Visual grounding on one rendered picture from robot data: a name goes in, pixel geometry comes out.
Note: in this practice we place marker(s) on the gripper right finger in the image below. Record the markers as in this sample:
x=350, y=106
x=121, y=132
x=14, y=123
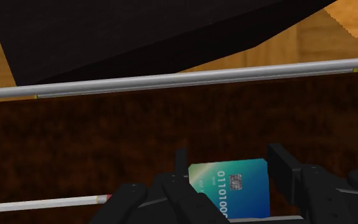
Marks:
x=315, y=189

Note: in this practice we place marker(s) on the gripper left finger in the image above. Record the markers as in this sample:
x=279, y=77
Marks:
x=172, y=198

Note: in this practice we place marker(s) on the blue green chip card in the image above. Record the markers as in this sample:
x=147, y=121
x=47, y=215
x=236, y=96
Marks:
x=237, y=189

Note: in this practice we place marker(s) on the dark brown wooden table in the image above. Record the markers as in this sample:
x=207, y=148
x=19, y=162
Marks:
x=104, y=136

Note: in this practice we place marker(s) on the white pencil with eraser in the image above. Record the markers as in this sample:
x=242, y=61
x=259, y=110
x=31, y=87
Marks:
x=42, y=203

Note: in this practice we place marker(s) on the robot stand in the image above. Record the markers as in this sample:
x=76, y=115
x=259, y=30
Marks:
x=119, y=37

